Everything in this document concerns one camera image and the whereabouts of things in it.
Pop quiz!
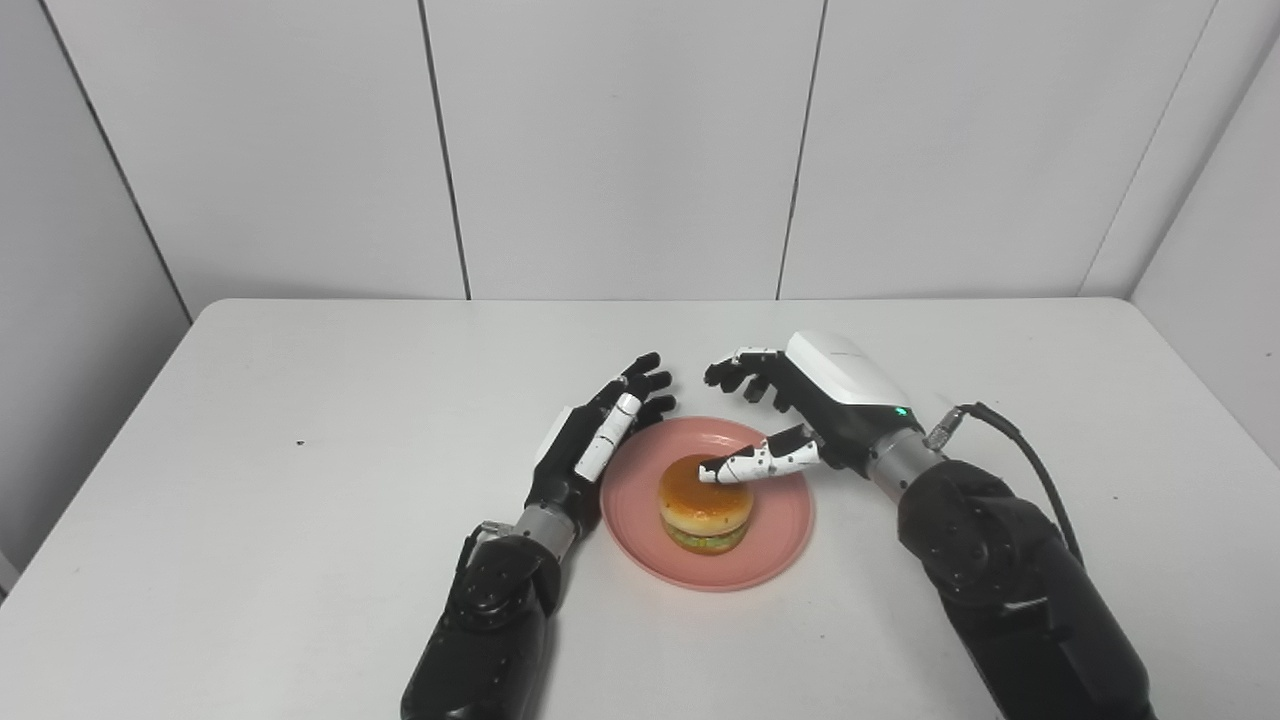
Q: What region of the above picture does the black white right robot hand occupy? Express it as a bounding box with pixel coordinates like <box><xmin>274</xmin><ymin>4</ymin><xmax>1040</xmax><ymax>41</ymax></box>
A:
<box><xmin>700</xmin><ymin>331</ymin><xmax>926</xmax><ymax>486</ymax></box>

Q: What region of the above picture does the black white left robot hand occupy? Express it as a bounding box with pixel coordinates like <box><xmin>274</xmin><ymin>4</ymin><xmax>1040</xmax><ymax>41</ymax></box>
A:
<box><xmin>524</xmin><ymin>352</ymin><xmax>678</xmax><ymax>521</ymax></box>

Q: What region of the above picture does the toy hamburger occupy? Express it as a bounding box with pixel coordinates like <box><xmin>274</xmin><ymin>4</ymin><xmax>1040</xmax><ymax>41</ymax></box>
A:
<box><xmin>657</xmin><ymin>454</ymin><xmax>755</xmax><ymax>557</ymax></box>

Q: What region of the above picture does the pink round plate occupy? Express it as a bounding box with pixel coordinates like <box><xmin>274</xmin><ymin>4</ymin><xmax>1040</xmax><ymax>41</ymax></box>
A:
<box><xmin>600</xmin><ymin>417</ymin><xmax>816</xmax><ymax>593</ymax></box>

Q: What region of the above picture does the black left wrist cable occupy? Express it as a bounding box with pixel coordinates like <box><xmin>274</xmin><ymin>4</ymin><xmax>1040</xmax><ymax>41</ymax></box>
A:
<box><xmin>458</xmin><ymin>520</ymin><xmax>516</xmax><ymax>581</ymax></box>

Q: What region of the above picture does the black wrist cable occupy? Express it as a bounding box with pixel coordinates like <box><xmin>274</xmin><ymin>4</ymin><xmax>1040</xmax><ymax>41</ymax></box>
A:
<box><xmin>458</xmin><ymin>520</ymin><xmax>516</xmax><ymax>581</ymax></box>
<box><xmin>925</xmin><ymin>402</ymin><xmax>1086</xmax><ymax>566</ymax></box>

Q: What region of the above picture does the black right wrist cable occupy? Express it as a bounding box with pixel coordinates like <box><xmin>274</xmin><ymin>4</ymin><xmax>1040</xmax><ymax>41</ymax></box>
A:
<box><xmin>925</xmin><ymin>402</ymin><xmax>1086</xmax><ymax>566</ymax></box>

